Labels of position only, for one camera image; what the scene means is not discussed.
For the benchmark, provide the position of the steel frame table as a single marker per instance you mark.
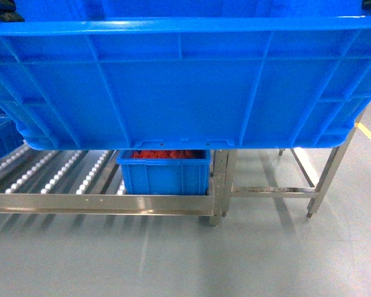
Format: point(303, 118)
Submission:
point(317, 188)

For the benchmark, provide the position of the steel roller shelf rack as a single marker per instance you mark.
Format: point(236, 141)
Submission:
point(91, 182)

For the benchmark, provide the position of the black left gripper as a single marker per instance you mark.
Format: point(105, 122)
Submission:
point(8, 12)

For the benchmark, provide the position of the small blue crate red parts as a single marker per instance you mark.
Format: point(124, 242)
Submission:
point(162, 172)

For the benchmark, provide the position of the large blue plastic crate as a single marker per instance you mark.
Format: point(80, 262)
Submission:
point(185, 74)

